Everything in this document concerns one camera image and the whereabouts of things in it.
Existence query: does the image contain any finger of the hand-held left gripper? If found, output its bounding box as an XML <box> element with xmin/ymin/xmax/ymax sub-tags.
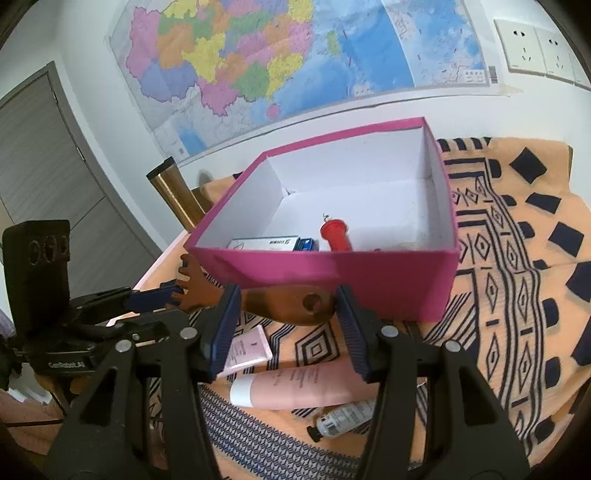
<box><xmin>92</xmin><ymin>310</ymin><xmax>186</xmax><ymax>343</ymax></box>
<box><xmin>99</xmin><ymin>282</ymin><xmax>185</xmax><ymax>312</ymax></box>

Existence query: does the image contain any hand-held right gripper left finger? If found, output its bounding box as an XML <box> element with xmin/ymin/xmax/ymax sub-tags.
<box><xmin>44</xmin><ymin>282</ymin><xmax>243</xmax><ymax>480</ymax></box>

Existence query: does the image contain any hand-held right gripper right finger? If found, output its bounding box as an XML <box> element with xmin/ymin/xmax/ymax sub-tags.
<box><xmin>335</xmin><ymin>284</ymin><xmax>532</xmax><ymax>480</ymax></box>

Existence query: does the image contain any pale pink printed tube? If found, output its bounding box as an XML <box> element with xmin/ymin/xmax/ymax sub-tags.
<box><xmin>217</xmin><ymin>324</ymin><xmax>274</xmax><ymax>378</ymax></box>

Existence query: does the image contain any brown wooden comb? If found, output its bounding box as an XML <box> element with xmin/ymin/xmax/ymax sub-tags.
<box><xmin>178</xmin><ymin>253</ymin><xmax>336</xmax><ymax>327</ymax></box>

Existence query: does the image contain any pink cardboard box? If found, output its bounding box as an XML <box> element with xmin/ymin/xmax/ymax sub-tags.
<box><xmin>185</xmin><ymin>117</ymin><xmax>461</xmax><ymax>324</ymax></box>

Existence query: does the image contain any plain pink tube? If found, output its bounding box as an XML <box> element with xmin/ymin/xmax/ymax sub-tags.
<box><xmin>229</xmin><ymin>357</ymin><xmax>384</xmax><ymax>409</ymax></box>

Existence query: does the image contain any small clear bottle black cap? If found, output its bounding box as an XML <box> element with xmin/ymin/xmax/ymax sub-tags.
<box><xmin>306</xmin><ymin>399</ymin><xmax>377</xmax><ymax>443</ymax></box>

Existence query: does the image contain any red corkscrew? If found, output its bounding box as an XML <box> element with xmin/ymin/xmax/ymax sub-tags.
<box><xmin>320</xmin><ymin>212</ymin><xmax>354</xmax><ymax>252</ymax></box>

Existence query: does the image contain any person's left forearm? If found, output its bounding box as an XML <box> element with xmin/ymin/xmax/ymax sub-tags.
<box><xmin>0</xmin><ymin>390</ymin><xmax>65</xmax><ymax>462</ymax></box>

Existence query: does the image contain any gold thermos bottle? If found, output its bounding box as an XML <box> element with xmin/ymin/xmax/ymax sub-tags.
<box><xmin>146</xmin><ymin>157</ymin><xmax>206</xmax><ymax>232</ymax></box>

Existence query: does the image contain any grey door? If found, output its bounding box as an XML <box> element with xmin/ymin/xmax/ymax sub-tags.
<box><xmin>0</xmin><ymin>62</ymin><xmax>162</xmax><ymax>296</ymax></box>

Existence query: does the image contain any orange patterned cloth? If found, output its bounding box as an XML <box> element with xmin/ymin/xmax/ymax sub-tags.
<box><xmin>134</xmin><ymin>136</ymin><xmax>591</xmax><ymax>480</ymax></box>

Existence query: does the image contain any colourful wall map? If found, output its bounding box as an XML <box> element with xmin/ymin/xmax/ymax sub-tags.
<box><xmin>108</xmin><ymin>0</ymin><xmax>491</xmax><ymax>160</ymax></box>

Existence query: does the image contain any white wall socket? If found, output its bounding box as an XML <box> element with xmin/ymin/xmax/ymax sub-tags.
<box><xmin>494</xmin><ymin>18</ymin><xmax>548</xmax><ymax>75</ymax></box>
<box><xmin>534</xmin><ymin>27</ymin><xmax>578</xmax><ymax>79</ymax></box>

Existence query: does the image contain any white wall switch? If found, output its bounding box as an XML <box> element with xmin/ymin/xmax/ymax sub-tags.
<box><xmin>573</xmin><ymin>51</ymin><xmax>591</xmax><ymax>90</ymax></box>

